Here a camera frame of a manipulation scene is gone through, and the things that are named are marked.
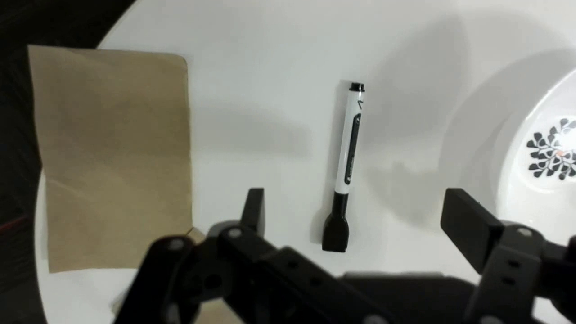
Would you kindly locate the brown paper napkin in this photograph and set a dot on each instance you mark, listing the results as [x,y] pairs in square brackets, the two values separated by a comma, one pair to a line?
[112,157]

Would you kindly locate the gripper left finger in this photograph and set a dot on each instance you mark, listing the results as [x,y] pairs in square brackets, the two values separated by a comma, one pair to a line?
[252,270]

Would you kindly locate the white marker with black cap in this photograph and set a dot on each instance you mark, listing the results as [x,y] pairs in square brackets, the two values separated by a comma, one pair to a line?
[348,153]

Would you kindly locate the white bowl with leaf print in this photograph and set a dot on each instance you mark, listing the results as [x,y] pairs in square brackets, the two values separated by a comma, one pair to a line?
[535,148]

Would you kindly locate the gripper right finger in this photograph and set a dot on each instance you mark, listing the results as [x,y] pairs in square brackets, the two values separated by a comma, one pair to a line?
[499,252]

